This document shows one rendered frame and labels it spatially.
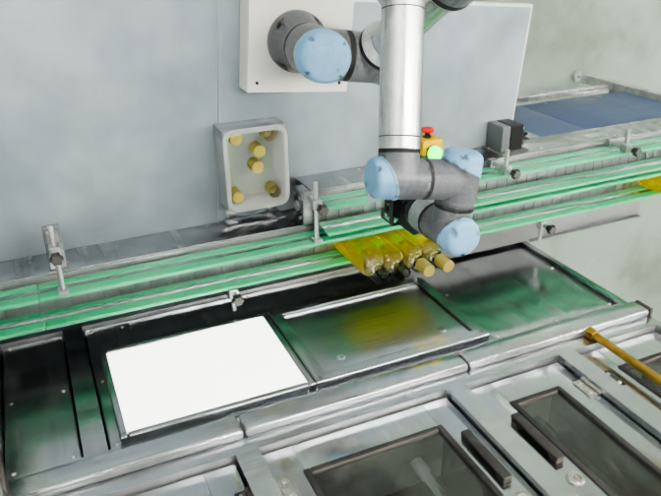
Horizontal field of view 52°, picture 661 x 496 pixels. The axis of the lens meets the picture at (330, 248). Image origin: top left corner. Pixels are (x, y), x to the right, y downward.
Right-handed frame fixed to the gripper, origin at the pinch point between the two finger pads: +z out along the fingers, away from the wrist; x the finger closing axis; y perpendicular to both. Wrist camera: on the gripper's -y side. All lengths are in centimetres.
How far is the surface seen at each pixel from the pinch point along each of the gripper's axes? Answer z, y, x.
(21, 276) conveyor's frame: 32, 24, -79
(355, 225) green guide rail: 22.8, 23.7, 5.7
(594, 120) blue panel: 55, 16, 118
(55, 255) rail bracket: 17, 14, -70
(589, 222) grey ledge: 30, 43, 98
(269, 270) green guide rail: 26.5, 33.5, -18.5
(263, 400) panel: -14, 43, -35
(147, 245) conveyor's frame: 36, 24, -48
